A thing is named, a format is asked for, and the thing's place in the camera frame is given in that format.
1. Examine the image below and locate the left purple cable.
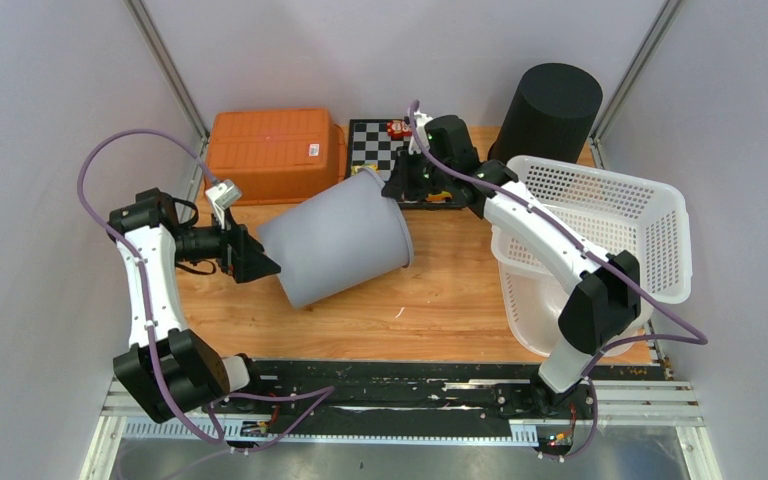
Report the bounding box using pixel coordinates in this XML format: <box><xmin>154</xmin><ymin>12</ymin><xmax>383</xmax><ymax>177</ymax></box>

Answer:
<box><xmin>77</xmin><ymin>129</ymin><xmax>336</xmax><ymax>445</ymax></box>

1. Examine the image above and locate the red toy block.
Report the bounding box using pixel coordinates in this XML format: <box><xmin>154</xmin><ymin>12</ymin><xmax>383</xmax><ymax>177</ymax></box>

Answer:
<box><xmin>386</xmin><ymin>119</ymin><xmax>412</xmax><ymax>140</ymax></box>

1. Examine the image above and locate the left aluminium frame post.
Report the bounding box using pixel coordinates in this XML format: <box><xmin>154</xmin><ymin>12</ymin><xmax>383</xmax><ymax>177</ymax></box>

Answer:
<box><xmin>123</xmin><ymin>0</ymin><xmax>210</xmax><ymax>145</ymax></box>

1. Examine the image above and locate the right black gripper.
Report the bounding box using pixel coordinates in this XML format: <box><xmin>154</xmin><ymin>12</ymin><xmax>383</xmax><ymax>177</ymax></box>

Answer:
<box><xmin>380</xmin><ymin>147</ymin><xmax>451</xmax><ymax>204</ymax></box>

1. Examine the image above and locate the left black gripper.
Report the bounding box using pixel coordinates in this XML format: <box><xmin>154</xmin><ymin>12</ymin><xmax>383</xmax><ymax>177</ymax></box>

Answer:
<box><xmin>174</xmin><ymin>207</ymin><xmax>281</xmax><ymax>282</ymax></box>

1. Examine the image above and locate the orange plastic tub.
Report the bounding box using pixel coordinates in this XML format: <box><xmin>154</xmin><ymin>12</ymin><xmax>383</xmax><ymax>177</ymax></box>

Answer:
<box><xmin>206</xmin><ymin>108</ymin><xmax>348</xmax><ymax>205</ymax></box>

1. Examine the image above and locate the black ribbed bin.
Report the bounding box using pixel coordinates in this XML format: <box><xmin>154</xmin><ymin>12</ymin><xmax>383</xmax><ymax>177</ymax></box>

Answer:
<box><xmin>488</xmin><ymin>63</ymin><xmax>603</xmax><ymax>163</ymax></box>

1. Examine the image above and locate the black white chessboard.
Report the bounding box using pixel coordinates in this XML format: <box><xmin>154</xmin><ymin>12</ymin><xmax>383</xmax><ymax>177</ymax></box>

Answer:
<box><xmin>346</xmin><ymin>119</ymin><xmax>461</xmax><ymax>210</ymax></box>

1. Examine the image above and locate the white perforated basket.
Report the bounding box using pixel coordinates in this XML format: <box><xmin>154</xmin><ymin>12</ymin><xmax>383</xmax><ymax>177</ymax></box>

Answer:
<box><xmin>499</xmin><ymin>154</ymin><xmax>694</xmax><ymax>306</ymax></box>

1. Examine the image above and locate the large white plastic tub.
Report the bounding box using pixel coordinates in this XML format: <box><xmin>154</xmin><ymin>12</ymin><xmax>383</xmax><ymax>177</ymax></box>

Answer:
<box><xmin>491</xmin><ymin>224</ymin><xmax>653</xmax><ymax>357</ymax></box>

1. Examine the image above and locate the orange green toy burger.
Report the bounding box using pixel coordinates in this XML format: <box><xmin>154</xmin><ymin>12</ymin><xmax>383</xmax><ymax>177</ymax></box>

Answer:
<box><xmin>424</xmin><ymin>191</ymin><xmax>453</xmax><ymax>204</ymax></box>

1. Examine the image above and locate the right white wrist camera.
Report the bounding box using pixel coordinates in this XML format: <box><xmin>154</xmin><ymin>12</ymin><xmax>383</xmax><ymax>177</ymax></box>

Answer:
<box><xmin>408</xmin><ymin>110</ymin><xmax>434</xmax><ymax>155</ymax></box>

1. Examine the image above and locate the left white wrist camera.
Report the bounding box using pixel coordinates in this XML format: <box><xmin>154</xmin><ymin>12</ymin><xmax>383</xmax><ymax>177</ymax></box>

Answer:
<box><xmin>205</xmin><ymin>179</ymin><xmax>242</xmax><ymax>228</ymax></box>

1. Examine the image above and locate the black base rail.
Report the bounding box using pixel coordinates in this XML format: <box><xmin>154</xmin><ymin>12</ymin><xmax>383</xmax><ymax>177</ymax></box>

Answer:
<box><xmin>189</xmin><ymin>359</ymin><xmax>703</xmax><ymax>454</ymax></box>

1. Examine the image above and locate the right aluminium frame post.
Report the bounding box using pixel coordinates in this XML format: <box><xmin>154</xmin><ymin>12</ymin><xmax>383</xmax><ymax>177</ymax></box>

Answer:
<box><xmin>589</xmin><ymin>0</ymin><xmax>684</xmax><ymax>170</ymax></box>

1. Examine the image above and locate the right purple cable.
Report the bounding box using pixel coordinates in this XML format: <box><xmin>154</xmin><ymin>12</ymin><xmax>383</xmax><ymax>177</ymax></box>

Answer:
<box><xmin>407</xmin><ymin>100</ymin><xmax>710</xmax><ymax>462</ymax></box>

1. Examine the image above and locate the aluminium frame post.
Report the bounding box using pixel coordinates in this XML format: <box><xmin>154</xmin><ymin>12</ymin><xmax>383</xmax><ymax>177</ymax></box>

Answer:
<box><xmin>123</xmin><ymin>0</ymin><xmax>210</xmax><ymax>145</ymax></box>
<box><xmin>589</xmin><ymin>0</ymin><xmax>684</xmax><ymax>170</ymax></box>

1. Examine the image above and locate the grey bin black liner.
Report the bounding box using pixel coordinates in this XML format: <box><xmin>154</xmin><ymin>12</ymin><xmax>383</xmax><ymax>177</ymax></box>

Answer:
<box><xmin>257</xmin><ymin>168</ymin><xmax>414</xmax><ymax>309</ymax></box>

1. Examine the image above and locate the purple cable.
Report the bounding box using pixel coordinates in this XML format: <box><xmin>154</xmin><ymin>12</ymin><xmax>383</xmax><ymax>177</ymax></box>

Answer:
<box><xmin>407</xmin><ymin>100</ymin><xmax>710</xmax><ymax>462</ymax></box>
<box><xmin>77</xmin><ymin>129</ymin><xmax>336</xmax><ymax>445</ymax></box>

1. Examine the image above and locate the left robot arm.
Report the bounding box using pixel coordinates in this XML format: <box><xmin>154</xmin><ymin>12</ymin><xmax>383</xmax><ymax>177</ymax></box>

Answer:
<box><xmin>108</xmin><ymin>188</ymin><xmax>281</xmax><ymax>423</ymax></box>

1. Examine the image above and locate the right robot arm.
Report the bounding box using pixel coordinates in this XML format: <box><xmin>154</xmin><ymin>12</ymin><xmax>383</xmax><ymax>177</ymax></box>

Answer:
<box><xmin>381</xmin><ymin>112</ymin><xmax>642</xmax><ymax>418</ymax></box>

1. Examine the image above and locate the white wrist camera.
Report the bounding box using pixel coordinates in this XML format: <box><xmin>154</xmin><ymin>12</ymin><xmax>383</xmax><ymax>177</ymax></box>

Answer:
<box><xmin>205</xmin><ymin>179</ymin><xmax>242</xmax><ymax>228</ymax></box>
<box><xmin>408</xmin><ymin>110</ymin><xmax>434</xmax><ymax>155</ymax></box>

